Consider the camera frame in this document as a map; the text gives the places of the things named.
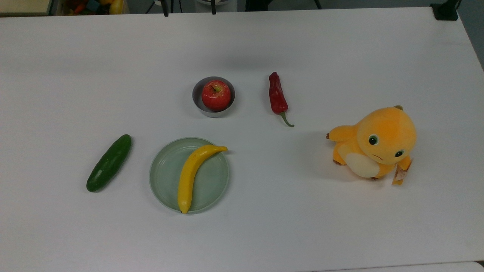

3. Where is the green cucumber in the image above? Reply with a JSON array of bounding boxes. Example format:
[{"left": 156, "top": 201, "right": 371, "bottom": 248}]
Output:
[{"left": 86, "top": 134, "right": 132, "bottom": 192}]

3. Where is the small grey metal bowl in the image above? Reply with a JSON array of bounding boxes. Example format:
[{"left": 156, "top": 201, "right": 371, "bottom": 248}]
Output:
[{"left": 192, "top": 76, "right": 236, "bottom": 118}]

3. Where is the red apple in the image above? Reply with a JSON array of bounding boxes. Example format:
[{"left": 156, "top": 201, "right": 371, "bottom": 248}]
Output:
[{"left": 201, "top": 79, "right": 231, "bottom": 112}]

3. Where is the red chili pepper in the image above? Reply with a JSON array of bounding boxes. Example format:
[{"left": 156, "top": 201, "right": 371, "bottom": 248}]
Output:
[{"left": 268, "top": 72, "right": 295, "bottom": 128}]

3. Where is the yellow banana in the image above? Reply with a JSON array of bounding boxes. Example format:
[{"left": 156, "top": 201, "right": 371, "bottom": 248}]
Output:
[{"left": 177, "top": 145, "right": 228, "bottom": 214}]

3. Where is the pale green plate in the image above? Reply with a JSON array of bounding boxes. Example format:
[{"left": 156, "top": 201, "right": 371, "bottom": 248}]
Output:
[{"left": 149, "top": 137, "right": 230, "bottom": 214}]

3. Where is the orange plush toy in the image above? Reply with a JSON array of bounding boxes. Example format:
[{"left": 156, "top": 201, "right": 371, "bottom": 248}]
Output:
[{"left": 326, "top": 105, "right": 417, "bottom": 186}]

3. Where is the box of colourful toys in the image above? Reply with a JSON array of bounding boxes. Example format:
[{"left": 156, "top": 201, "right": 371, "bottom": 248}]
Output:
[{"left": 57, "top": 0, "right": 129, "bottom": 15}]

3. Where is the black table clamp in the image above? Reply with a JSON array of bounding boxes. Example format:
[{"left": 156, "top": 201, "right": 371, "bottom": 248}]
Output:
[{"left": 430, "top": 0, "right": 460, "bottom": 21}]

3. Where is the wooden board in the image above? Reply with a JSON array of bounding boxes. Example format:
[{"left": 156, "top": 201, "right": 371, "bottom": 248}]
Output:
[{"left": 0, "top": 0, "right": 52, "bottom": 17}]

